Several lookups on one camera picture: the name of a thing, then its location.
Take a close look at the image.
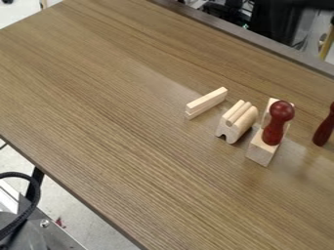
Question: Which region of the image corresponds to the long rectangular light wooden block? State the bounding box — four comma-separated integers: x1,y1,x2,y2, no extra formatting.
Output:
243,97,297,168

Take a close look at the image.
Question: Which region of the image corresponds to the black corrugated cable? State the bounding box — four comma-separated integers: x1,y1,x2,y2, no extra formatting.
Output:
0,171,42,242

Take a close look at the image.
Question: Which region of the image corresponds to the flat light wooden block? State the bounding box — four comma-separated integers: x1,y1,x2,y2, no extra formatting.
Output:
184,86,230,121

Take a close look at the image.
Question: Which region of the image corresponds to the red wooden peg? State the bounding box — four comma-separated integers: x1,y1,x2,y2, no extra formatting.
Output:
310,101,334,147

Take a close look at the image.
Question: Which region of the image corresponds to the arched light wooden block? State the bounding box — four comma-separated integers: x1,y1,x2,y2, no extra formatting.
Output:
214,99,260,146

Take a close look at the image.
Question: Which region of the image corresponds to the grey metal base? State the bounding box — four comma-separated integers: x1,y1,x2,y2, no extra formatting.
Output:
0,208,89,250

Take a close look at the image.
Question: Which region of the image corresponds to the red wooden pawn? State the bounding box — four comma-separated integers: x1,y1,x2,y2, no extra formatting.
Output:
261,100,297,146

